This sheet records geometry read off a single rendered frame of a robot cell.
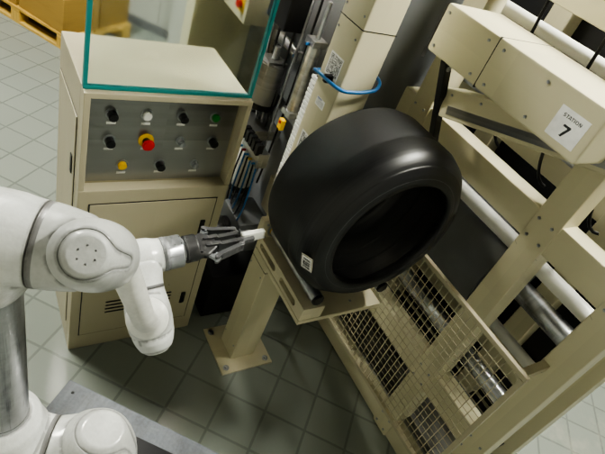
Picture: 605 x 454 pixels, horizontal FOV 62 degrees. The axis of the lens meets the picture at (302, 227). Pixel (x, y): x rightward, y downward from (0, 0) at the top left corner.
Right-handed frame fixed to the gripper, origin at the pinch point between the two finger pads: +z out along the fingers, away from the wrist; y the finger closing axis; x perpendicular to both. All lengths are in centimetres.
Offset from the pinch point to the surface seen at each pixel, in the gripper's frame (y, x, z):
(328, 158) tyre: 2.4, -22.1, 20.6
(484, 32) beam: 8, -55, 66
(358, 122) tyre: 8.1, -28.8, 32.3
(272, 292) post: 26, 70, 31
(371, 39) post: 26, -45, 43
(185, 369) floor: 27, 114, -6
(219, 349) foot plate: 33, 115, 13
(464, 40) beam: 13, -50, 66
